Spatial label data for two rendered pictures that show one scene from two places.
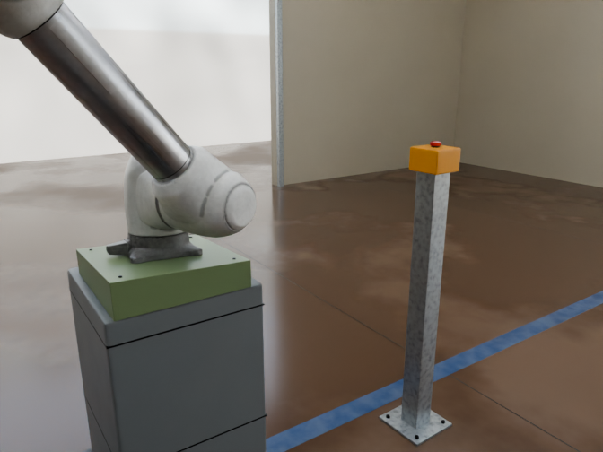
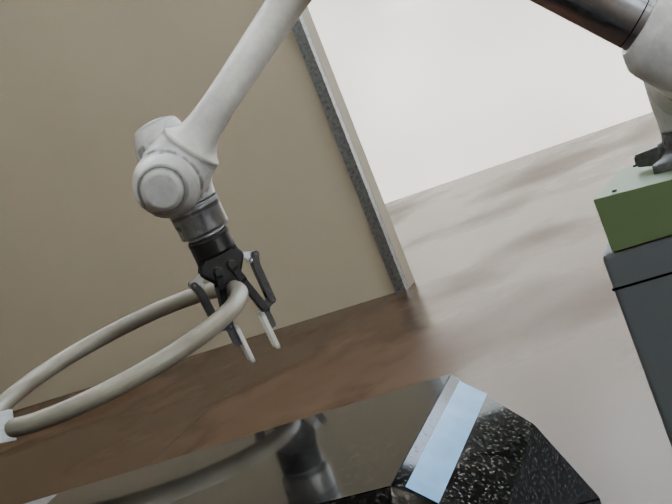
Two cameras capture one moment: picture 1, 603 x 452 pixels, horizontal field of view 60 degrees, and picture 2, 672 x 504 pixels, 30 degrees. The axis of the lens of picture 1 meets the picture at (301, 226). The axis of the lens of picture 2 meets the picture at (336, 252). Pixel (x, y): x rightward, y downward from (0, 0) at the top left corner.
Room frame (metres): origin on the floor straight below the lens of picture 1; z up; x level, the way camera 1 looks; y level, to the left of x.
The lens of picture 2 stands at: (-0.38, -1.01, 1.25)
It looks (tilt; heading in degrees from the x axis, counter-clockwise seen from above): 8 degrees down; 57
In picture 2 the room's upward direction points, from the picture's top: 22 degrees counter-clockwise
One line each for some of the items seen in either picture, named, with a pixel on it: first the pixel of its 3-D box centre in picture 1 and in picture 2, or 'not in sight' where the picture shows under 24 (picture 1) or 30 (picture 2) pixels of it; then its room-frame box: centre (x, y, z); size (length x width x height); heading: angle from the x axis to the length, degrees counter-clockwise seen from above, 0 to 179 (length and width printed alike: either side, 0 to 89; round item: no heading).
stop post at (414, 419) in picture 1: (424, 295); not in sight; (1.74, -0.45, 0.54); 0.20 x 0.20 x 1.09; 36
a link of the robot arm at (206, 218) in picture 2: not in sight; (199, 219); (0.63, 0.90, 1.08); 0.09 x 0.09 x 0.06
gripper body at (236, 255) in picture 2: not in sight; (218, 257); (0.63, 0.90, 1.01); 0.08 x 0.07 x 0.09; 164
